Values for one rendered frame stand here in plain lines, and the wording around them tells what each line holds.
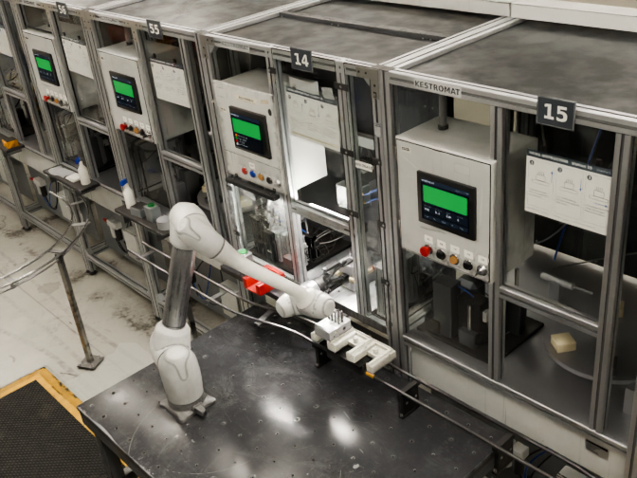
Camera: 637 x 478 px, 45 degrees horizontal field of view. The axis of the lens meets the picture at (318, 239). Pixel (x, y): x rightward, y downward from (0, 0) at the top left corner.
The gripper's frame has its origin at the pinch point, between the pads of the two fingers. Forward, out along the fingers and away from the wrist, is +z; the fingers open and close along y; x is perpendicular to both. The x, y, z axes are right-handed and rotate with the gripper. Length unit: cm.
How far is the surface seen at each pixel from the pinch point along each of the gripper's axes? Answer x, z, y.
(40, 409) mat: 152, -113, -95
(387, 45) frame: -18, 20, 100
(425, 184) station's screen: -63, -14, 66
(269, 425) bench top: -22, -72, -30
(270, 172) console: 29, -13, 46
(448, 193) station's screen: -74, -14, 66
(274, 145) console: 23, -12, 60
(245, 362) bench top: 18, -53, -30
